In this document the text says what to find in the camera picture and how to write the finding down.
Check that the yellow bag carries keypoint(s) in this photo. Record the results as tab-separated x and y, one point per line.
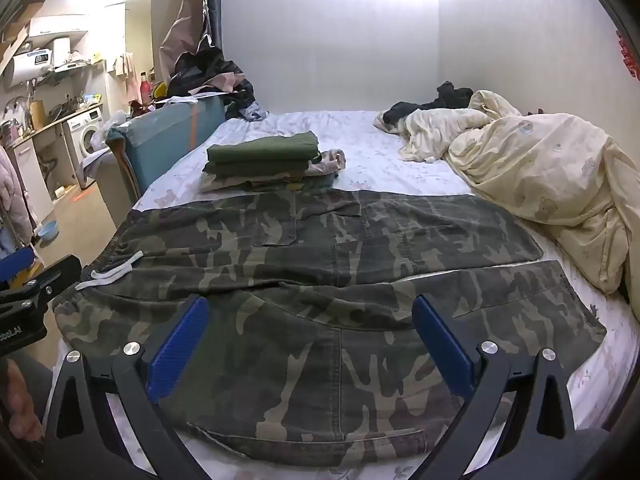
160	91

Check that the yellow bear-print duvet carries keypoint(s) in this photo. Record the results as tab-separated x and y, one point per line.
550	170

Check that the red bottle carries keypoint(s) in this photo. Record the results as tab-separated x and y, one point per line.
145	90

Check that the kitchen counter cabinet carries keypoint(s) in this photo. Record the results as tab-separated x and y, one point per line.
35	180

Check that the red wall decoration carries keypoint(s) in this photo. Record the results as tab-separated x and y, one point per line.
629	55

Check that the person's left hand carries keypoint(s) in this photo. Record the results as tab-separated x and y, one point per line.
22	405

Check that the folded beige patterned garment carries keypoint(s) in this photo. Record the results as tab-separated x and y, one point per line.
331	160

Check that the teal upholstered bed end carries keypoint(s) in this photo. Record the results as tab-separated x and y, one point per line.
165	145

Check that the wooden cutting board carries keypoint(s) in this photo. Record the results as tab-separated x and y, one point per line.
37	115

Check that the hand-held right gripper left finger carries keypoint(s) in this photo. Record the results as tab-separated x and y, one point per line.
180	345

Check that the pink hanging towel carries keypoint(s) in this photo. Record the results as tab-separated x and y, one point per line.
131	77

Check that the camouflage pants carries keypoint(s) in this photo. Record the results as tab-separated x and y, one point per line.
300	260

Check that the pink puffer jacket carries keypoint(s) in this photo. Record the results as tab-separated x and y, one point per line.
12	200

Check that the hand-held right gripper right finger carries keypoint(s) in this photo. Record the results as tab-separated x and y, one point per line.
440	345

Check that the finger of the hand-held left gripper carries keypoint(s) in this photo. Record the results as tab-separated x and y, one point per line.
17	265
60	270

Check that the white washing machine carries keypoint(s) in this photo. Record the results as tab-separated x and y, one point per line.
87	135

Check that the black clothes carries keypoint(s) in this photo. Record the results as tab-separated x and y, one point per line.
452	95

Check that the pile of dark clothes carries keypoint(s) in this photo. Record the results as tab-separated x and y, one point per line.
210	70

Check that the metal pot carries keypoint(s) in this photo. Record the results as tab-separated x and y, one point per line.
9	132

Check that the white water heater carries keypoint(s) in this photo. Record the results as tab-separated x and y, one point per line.
30	62

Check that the white wall board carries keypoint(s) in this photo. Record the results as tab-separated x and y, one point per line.
112	35

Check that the white wall cabinet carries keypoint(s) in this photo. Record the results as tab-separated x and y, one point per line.
57	26

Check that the blue basin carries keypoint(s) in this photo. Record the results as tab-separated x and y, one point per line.
47	231

